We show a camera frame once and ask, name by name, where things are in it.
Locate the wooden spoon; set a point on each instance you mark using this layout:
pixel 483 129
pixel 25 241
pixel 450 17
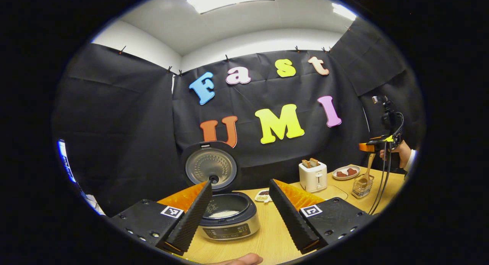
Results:
pixel 366 173

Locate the white divided seasoning tray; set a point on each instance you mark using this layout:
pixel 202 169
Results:
pixel 263 196

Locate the toasted bread slice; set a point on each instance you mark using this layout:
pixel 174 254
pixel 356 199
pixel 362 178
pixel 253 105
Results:
pixel 314 162
pixel 306 164

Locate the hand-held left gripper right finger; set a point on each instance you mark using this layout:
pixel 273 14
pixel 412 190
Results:
pixel 289 219

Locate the small white side desk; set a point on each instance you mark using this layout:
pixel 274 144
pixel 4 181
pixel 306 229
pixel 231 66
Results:
pixel 93 206

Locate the clear plastic rice container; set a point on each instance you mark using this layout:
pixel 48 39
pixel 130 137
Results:
pixel 338 192

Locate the black silver rice cooker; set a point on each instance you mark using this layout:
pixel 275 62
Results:
pixel 229 228

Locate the small ceiling light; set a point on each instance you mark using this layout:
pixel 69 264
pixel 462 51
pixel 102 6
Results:
pixel 344 11

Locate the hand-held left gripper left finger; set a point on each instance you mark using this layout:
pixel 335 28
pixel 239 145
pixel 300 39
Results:
pixel 191 219

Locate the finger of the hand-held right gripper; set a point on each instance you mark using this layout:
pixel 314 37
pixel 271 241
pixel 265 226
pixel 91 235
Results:
pixel 366 146

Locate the brown meat piece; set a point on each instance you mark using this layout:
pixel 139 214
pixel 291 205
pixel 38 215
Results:
pixel 341 174
pixel 352 172

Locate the computer monitor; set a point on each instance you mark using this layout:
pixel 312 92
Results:
pixel 65 162

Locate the black backdrop cloth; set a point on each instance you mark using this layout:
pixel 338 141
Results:
pixel 122 123

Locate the white toaster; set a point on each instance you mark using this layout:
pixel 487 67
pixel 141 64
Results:
pixel 313 179

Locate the white round plate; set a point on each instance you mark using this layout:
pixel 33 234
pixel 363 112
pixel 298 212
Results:
pixel 345 177

